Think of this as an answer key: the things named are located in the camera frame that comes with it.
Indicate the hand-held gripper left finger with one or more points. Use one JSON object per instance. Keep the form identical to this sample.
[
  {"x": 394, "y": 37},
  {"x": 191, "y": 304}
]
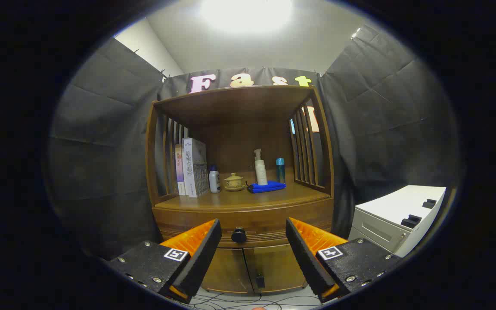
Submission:
[{"x": 200, "y": 262}]

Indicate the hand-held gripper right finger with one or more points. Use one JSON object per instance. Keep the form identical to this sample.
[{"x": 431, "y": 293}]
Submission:
[{"x": 306, "y": 258}]

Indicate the black round drawer knob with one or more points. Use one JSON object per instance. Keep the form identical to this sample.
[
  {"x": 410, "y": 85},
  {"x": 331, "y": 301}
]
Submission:
[{"x": 239, "y": 235}]

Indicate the brown wooden drawer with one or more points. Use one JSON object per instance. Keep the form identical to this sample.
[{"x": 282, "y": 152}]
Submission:
[{"x": 265, "y": 215}]

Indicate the wooden cabinet door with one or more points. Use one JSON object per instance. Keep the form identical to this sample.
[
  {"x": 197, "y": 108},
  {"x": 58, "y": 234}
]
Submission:
[
  {"x": 278, "y": 267},
  {"x": 230, "y": 271}
]

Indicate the wooden countertop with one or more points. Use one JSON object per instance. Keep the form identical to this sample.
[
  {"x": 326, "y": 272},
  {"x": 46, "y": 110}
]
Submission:
[{"x": 274, "y": 198}]

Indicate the white drawer cabinet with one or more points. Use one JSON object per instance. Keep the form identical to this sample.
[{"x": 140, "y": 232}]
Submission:
[{"x": 394, "y": 204}]

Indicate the brown wooden cabinet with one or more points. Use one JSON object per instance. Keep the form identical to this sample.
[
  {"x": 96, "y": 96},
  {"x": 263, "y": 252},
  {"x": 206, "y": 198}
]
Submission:
[{"x": 248, "y": 142}]

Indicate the black door latch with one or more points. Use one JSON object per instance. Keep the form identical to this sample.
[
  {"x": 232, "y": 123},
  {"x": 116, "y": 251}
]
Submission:
[{"x": 260, "y": 281}]

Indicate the blue folded cloth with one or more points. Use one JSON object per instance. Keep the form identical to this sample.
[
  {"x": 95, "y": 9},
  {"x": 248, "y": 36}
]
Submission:
[{"x": 265, "y": 187}]

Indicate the white bottle blue cap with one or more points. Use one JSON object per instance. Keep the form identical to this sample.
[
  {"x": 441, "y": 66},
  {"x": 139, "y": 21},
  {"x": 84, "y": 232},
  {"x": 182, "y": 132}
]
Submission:
[{"x": 215, "y": 181}]

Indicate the yellow lidded teacup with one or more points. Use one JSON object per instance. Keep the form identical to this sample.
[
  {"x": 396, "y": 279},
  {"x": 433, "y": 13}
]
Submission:
[{"x": 234, "y": 183}]

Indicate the clear blue bottle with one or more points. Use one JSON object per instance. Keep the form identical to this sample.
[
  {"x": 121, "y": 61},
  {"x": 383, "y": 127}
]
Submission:
[{"x": 280, "y": 170}]

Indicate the thin purple white book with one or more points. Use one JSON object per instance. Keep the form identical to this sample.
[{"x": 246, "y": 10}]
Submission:
[{"x": 179, "y": 172}]

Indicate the thick white book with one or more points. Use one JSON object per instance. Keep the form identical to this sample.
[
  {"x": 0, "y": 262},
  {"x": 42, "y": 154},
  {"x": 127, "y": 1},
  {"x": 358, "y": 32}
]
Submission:
[{"x": 194, "y": 168}]

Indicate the white pump bottle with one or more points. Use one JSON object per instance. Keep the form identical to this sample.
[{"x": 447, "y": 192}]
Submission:
[{"x": 261, "y": 172}]

